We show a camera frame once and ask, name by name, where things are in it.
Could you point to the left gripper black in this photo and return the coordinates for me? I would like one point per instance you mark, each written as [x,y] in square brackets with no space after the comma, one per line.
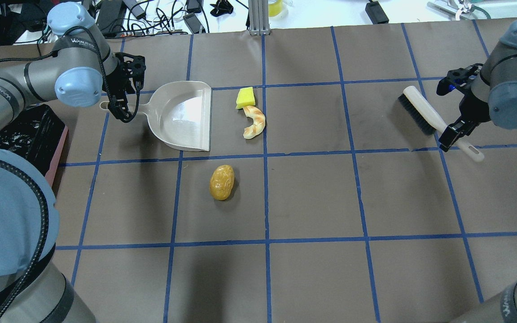
[111,86]

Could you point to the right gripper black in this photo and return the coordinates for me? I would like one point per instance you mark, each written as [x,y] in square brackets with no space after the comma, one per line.
[470,109]

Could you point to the beige hand brush black bristles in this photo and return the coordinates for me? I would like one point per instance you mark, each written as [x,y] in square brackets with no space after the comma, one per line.
[429,121]

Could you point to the beige plastic dustpan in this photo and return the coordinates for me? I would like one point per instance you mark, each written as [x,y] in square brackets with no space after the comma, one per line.
[179,115]

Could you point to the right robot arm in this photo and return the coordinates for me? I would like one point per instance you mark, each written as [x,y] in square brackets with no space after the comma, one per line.
[490,95]

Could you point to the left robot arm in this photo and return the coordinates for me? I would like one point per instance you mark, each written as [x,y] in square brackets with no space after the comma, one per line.
[78,70]

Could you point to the bin with black bag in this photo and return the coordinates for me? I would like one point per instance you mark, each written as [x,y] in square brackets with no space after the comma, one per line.
[37,135]

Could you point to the yellow potato toy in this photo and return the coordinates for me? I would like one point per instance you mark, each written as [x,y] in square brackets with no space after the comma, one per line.
[222,182]

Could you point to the yellow sponge piece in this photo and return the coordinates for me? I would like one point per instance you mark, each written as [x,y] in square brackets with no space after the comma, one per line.
[245,97]

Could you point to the croissant bread toy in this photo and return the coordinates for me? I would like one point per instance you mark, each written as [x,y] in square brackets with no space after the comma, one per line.
[258,122]

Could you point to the yellow tape roll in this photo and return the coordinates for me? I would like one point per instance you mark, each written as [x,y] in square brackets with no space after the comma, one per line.
[274,7]

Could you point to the aluminium frame post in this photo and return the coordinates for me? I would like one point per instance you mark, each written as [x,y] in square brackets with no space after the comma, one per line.
[258,17]

